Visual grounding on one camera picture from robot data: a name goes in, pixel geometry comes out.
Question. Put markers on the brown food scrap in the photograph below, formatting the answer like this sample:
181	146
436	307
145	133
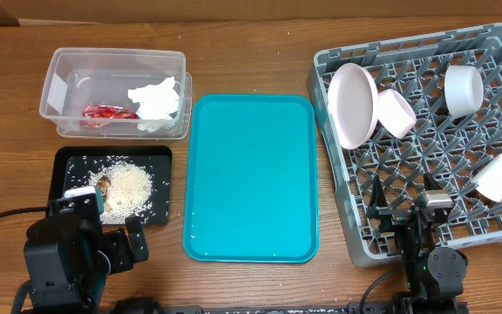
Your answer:
103	184

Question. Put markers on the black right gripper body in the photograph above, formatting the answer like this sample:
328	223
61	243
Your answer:
402	218

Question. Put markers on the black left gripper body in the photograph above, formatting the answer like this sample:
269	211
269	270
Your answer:
118	251

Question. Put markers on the crumpled white paper napkin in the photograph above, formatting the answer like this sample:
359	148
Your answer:
156	102

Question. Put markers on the pink bowl with rice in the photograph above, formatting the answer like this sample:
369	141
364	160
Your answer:
395	113

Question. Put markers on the grey dishwasher rack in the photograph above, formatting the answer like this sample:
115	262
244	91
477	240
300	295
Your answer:
451	150

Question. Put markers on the black rectangular tray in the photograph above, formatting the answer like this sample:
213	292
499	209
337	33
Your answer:
63	154

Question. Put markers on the clear plastic waste bin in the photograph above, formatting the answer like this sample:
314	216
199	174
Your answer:
82	76

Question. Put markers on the grey-green bowl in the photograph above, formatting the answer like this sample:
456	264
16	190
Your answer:
463	90

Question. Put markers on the small white cup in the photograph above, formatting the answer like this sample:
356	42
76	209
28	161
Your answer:
489	180

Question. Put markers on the teal serving tray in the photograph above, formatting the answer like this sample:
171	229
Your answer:
251	193

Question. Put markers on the large white plate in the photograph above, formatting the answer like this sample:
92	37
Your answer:
353	103

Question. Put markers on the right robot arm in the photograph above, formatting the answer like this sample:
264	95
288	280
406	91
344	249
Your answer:
434	274

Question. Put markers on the red foil snack wrapper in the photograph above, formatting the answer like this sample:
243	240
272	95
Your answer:
100	113

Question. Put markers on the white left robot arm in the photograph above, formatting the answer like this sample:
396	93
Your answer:
69	260

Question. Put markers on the pile of white rice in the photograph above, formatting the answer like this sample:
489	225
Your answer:
140	184

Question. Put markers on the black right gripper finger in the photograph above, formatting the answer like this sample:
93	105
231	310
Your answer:
378	199
430	183

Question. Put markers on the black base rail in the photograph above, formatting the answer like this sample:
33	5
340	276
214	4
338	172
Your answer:
149	305

